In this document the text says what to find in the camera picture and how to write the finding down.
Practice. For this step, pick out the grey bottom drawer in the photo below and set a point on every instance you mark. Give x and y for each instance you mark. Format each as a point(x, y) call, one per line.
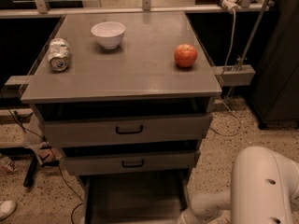
point(156, 197)

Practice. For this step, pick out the grey drawer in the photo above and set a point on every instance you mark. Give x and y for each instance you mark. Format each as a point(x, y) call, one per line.
point(129, 130)
point(156, 197)
point(129, 163)

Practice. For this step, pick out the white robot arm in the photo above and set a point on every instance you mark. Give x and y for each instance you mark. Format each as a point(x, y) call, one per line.
point(264, 190)

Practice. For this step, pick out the grey drawer cabinet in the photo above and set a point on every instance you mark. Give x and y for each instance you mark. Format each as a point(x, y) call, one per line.
point(138, 78)

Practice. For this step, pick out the grey top drawer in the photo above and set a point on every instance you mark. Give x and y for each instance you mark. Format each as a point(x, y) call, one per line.
point(129, 130)

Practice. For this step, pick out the grey middle drawer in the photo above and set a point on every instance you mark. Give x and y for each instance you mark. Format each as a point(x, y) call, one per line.
point(129, 163)

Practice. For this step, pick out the red apple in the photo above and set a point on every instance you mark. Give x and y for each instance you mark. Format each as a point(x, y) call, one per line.
point(185, 55)

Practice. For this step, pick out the white ceramic bowl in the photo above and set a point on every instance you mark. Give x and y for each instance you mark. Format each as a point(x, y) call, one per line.
point(108, 34)

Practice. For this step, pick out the metal clamp pole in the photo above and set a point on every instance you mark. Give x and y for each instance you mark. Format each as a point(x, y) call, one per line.
point(245, 4)

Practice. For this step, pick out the crushed white soda can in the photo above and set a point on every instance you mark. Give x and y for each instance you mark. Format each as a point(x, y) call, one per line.
point(59, 54)

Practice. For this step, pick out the dark cabinet at right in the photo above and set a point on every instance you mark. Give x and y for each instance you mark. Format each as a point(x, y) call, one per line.
point(274, 91)

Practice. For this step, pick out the black bar on floor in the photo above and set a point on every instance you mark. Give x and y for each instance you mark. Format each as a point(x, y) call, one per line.
point(29, 178)

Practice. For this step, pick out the plastic bottle on floor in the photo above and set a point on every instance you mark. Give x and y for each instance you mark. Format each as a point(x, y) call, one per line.
point(7, 164)

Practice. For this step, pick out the white shoe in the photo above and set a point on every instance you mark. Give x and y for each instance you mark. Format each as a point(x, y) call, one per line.
point(7, 208)

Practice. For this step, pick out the grey side bracket right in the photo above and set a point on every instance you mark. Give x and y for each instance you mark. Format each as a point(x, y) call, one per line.
point(231, 77)

